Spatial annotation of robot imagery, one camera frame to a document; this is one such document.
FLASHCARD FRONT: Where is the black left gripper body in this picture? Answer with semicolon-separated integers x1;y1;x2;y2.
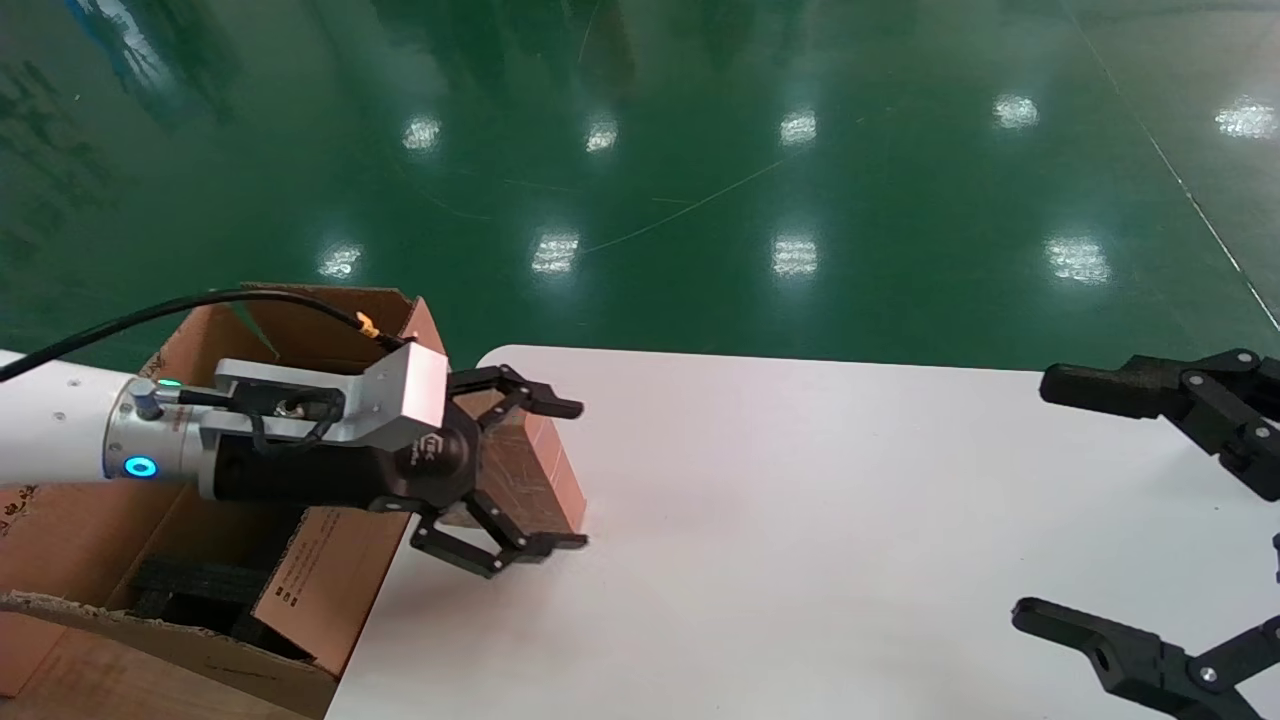
205;398;485;518

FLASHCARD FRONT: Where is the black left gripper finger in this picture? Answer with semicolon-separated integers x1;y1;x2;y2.
409;489;590;580
447;364;585;432

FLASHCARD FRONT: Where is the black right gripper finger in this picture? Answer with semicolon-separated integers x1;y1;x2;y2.
1009;598;1280;720
1037;349;1280;503

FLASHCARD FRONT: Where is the small brown cardboard box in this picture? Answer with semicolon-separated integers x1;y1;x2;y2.
440;388;589;561

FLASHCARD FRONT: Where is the big open cardboard box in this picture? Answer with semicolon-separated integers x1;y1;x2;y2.
0;282;447;720

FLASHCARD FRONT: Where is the black foam insert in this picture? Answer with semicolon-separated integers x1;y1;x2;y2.
108;505;313;663

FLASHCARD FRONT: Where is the short looped black cable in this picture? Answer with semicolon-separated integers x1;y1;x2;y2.
148;384;347;457

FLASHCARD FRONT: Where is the silver camera mount bracket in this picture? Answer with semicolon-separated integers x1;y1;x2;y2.
214;357;402;447

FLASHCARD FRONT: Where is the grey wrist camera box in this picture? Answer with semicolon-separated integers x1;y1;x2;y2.
364;342;452;452

